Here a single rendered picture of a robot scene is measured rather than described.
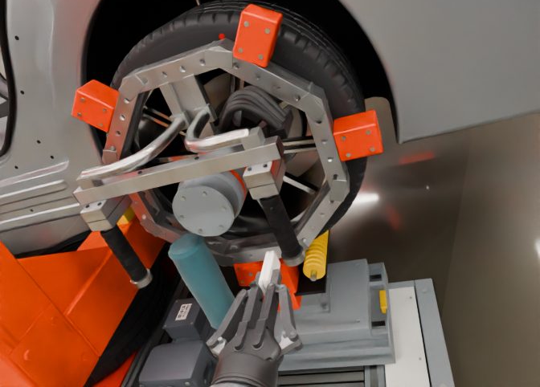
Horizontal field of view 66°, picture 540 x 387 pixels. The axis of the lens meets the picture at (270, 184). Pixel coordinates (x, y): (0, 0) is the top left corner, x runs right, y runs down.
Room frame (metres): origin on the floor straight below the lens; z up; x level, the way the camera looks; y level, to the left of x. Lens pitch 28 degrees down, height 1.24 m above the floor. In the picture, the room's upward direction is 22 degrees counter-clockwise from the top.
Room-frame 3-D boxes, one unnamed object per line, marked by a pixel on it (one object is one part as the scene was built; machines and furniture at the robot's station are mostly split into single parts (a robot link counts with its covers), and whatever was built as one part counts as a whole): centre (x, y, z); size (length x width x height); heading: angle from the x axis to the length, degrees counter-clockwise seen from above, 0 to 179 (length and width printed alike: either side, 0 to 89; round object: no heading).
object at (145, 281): (0.74, 0.33, 0.83); 0.04 x 0.04 x 0.16
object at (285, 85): (0.90, 0.08, 0.85); 0.54 x 0.07 x 0.54; 69
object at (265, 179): (0.65, 0.00, 0.93); 0.09 x 0.05 x 0.05; 159
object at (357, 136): (0.79, -0.21, 0.85); 0.09 x 0.08 x 0.07; 69
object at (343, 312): (1.06, 0.02, 0.32); 0.40 x 0.30 x 0.28; 69
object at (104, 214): (0.77, 0.32, 0.93); 0.09 x 0.05 x 0.05; 159
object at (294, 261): (0.62, 0.01, 0.83); 0.04 x 0.04 x 0.16
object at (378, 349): (1.06, 0.02, 0.13); 0.50 x 0.36 x 0.10; 69
